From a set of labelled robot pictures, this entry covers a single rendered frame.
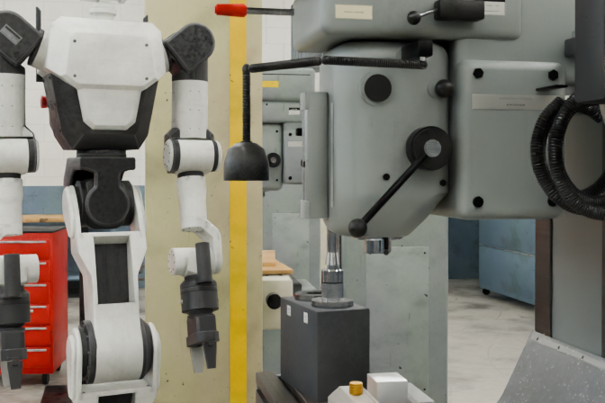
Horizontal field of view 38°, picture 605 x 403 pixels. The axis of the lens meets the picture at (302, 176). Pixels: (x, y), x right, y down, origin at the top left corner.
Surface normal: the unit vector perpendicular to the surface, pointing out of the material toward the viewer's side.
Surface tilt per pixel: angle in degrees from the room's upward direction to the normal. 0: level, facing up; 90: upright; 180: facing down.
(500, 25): 90
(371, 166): 90
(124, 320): 66
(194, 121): 88
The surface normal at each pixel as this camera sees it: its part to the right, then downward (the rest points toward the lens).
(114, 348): 0.40, -0.26
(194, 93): 0.39, -0.03
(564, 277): -0.98, 0.00
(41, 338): 0.07, 0.01
